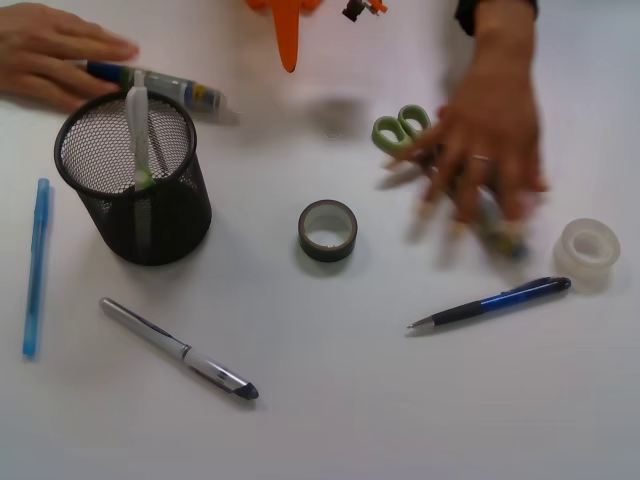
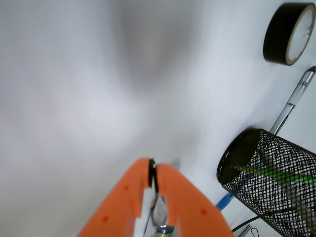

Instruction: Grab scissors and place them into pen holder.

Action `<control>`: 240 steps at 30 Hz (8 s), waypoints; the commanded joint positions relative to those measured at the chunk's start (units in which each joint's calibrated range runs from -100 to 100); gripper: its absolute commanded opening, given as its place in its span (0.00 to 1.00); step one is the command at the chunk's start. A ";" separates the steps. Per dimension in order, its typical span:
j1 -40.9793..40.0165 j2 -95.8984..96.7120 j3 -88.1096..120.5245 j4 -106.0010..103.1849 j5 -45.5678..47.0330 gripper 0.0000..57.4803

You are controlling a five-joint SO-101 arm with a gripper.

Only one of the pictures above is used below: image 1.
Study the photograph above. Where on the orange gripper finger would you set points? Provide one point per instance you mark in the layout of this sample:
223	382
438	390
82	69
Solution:
286	15

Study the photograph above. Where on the blue cap whiteboard marker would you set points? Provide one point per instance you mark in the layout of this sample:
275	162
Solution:
206	103

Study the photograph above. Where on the green handled scissors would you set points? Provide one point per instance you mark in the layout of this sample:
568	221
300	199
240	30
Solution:
392	134

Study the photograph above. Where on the black cap whiteboard marker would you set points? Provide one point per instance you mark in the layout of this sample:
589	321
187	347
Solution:
488	226

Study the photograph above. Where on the dark sleeve forearm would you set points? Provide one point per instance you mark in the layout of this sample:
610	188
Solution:
479	17

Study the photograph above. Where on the white green pen in holder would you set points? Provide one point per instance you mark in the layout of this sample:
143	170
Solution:
136	109

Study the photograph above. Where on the black mesh pen holder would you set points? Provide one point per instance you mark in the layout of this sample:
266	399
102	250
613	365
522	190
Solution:
159	224

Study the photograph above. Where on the silver white rollerball pen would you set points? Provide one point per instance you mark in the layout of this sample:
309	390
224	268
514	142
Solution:
182	352

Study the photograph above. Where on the blue black ballpoint pen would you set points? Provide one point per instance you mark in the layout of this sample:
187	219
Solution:
529	292

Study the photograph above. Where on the light blue pen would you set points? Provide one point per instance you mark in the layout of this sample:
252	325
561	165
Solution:
37	264

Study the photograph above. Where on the person's left hand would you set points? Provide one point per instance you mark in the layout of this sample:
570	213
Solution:
489	130

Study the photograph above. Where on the person's right hand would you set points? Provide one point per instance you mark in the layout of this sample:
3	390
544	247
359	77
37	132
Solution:
40	47

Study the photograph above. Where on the dark brown tape roll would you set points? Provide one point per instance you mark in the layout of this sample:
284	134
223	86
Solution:
327	231

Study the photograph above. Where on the clear tape roll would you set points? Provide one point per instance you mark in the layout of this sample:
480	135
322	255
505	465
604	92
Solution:
586	252

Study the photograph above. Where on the orange gripper camera mount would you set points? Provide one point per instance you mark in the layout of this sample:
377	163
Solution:
354	8

